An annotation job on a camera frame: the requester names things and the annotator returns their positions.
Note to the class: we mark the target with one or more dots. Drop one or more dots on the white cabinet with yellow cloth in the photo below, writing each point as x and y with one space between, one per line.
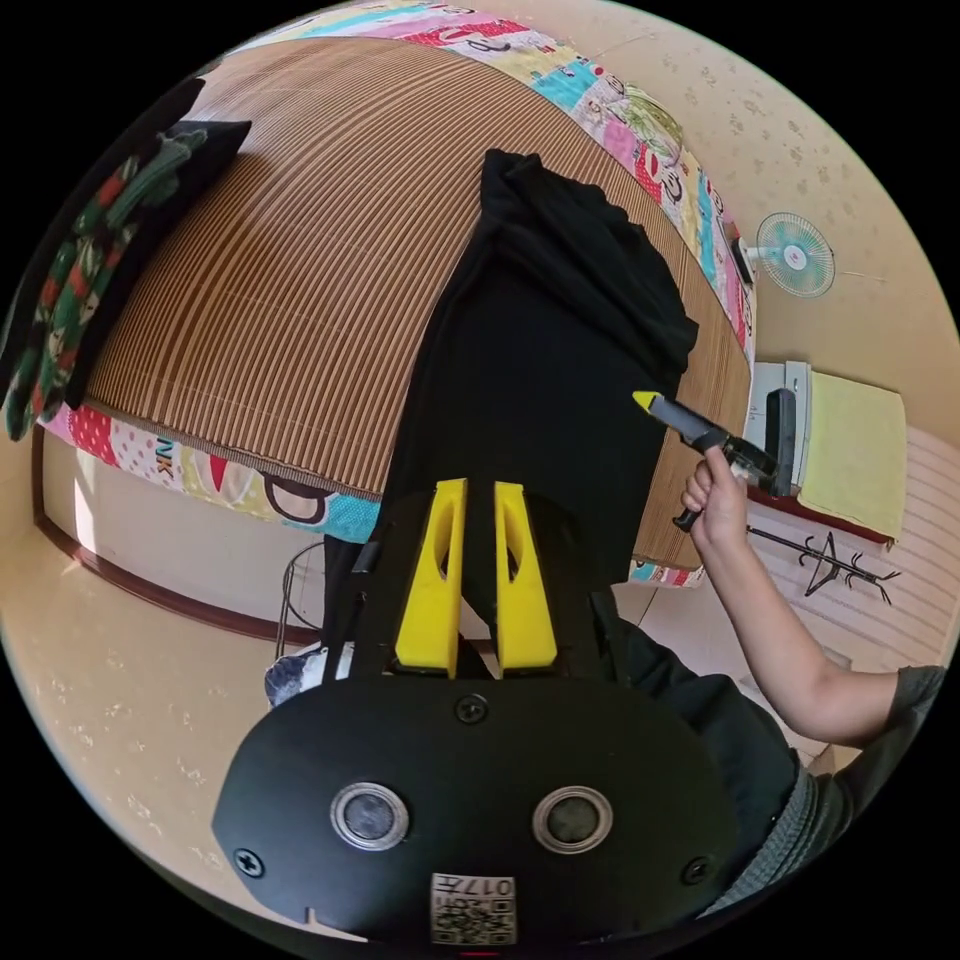
851 450

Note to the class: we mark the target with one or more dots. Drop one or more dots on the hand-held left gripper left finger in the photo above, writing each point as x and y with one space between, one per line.
427 600

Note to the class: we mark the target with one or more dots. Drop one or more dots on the person's body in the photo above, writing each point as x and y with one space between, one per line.
757 757

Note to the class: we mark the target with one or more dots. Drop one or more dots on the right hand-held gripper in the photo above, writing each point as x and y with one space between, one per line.
709 435

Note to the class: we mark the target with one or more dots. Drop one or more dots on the pile of clothes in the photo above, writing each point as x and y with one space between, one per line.
90 247

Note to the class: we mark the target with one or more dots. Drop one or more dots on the person's right forearm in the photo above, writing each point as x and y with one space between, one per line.
795 645

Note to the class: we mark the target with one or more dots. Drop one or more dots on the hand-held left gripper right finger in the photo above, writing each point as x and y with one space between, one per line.
525 607

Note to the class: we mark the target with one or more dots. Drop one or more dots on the bed with woven mat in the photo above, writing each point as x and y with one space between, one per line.
300 300

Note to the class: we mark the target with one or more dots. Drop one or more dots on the black long sleeve shirt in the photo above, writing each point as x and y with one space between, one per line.
525 360

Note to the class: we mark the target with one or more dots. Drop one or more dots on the black coat rack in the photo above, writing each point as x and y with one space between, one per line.
832 566

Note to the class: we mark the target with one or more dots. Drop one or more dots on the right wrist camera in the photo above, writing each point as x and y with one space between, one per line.
782 442

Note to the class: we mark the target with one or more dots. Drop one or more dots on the person's right hand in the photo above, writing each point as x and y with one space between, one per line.
718 502

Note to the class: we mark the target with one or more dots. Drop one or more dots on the white wall fan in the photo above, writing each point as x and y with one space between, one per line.
796 256

